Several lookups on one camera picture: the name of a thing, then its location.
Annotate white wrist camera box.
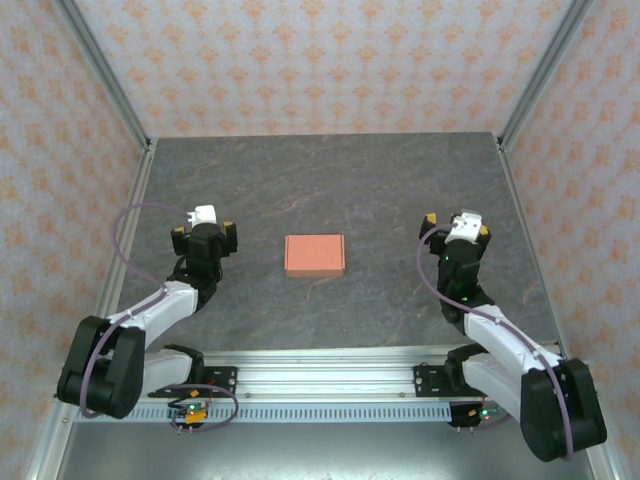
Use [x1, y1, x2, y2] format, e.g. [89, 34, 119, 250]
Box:
[185, 204, 220, 228]
[449, 208, 485, 244]

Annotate aluminium frame post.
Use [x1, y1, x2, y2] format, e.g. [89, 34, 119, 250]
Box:
[52, 0, 154, 151]
[497, 0, 596, 151]

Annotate aluminium table side rail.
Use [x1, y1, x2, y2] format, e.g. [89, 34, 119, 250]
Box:
[77, 137, 159, 361]
[494, 133, 571, 359]

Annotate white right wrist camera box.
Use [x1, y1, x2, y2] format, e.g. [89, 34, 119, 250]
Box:
[449, 208, 485, 244]

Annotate grey metal base sheet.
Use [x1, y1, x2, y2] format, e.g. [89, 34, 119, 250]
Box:
[54, 422, 596, 480]

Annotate orange cardboard paper box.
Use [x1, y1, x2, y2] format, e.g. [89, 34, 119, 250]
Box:
[283, 233, 347, 280]

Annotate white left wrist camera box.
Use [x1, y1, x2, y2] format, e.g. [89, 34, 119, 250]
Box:
[185, 204, 220, 228]

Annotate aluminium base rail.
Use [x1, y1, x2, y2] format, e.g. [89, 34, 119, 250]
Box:
[53, 347, 600, 402]

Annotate slotted white cable duct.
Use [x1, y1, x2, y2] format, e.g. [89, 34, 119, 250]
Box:
[74, 403, 454, 424]

